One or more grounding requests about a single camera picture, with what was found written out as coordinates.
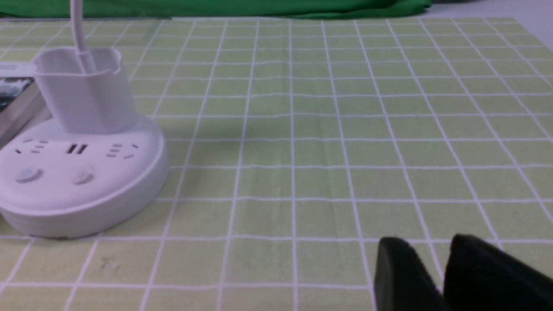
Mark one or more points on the top self-driving textbook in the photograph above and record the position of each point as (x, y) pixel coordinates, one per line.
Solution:
(22, 105)

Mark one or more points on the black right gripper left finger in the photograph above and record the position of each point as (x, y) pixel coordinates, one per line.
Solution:
(402, 282)

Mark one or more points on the green backdrop cloth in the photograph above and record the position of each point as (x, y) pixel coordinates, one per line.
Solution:
(300, 9)

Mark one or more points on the white desk lamp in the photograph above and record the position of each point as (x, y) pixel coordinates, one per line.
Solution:
(97, 162)

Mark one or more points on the green grid tablecloth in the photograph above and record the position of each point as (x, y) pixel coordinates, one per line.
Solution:
(295, 145)

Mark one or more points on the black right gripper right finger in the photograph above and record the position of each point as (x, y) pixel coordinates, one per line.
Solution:
(481, 277)

